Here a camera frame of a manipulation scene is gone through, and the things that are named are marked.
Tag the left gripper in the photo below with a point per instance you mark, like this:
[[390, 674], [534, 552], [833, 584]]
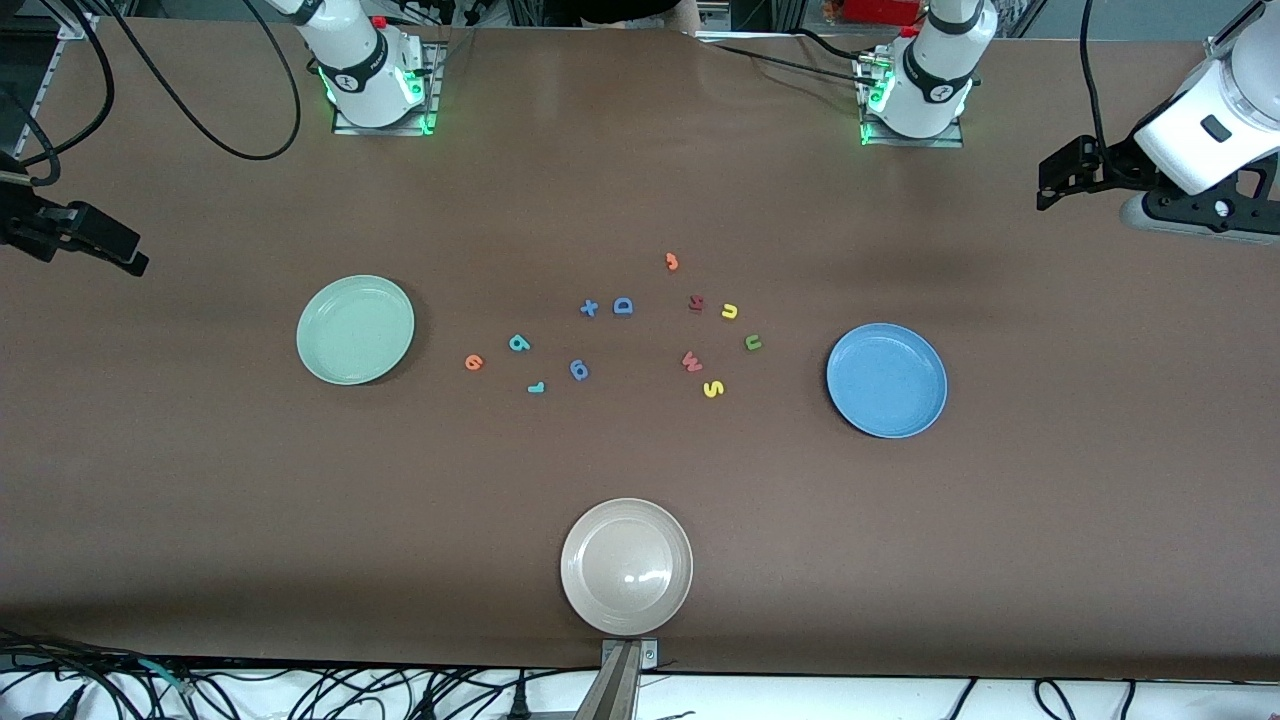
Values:
[[1115, 167]]

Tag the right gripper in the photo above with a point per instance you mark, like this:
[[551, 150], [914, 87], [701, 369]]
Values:
[[22, 225]]

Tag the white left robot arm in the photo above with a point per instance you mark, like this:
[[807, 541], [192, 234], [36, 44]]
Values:
[[930, 70]]

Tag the red box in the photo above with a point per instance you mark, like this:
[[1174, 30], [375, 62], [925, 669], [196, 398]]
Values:
[[880, 10]]

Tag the pale green plate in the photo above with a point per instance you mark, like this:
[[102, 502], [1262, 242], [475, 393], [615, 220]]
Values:
[[355, 330]]

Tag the blue plate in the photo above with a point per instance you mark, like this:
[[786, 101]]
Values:
[[887, 380]]

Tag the pink foam letter W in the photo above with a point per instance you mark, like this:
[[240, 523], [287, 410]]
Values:
[[691, 362]]

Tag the blue foam digit nine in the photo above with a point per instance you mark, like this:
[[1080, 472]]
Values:
[[579, 371]]

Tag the beige plate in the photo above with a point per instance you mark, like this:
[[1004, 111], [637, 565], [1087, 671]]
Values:
[[626, 567]]

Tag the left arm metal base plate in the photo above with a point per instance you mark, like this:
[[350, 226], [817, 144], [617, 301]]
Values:
[[910, 142]]

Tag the aluminium frame profile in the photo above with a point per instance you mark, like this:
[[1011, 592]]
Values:
[[80, 25], [1225, 45]]

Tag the aluminium camera mount post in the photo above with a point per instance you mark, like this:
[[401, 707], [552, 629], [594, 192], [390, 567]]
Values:
[[615, 690]]

